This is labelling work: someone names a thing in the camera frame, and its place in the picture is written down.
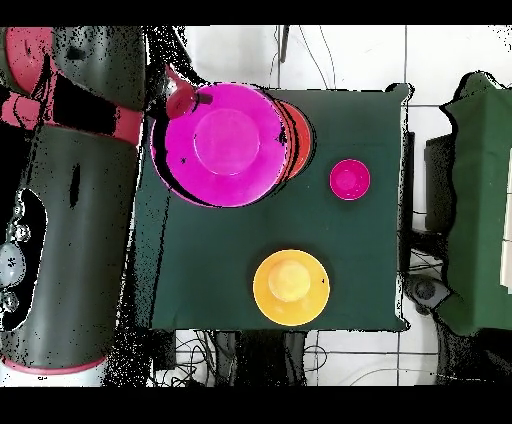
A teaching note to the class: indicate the large pink bowl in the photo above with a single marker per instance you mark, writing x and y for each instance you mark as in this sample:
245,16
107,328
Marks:
228,148

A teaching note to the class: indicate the shallow red-orange bowl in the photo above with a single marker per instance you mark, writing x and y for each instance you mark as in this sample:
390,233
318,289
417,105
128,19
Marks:
300,140

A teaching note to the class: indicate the large orange bowl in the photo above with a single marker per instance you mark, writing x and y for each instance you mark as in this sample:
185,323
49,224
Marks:
292,288

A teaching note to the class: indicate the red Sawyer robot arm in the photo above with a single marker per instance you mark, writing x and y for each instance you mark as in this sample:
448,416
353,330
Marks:
80,240

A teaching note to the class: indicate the black stand leg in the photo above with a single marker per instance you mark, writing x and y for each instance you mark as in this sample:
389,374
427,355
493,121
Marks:
284,42

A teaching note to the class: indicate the dark green table cloth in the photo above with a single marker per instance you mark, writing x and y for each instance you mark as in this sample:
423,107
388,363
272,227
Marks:
360,128

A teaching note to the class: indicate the small crimson bowl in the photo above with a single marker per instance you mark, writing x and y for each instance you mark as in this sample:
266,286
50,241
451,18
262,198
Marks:
350,180

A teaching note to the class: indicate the green side table cloth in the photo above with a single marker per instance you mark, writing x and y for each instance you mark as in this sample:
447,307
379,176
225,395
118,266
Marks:
480,180

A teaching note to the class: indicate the black metal frame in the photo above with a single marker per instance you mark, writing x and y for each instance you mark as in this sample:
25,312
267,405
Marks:
438,180

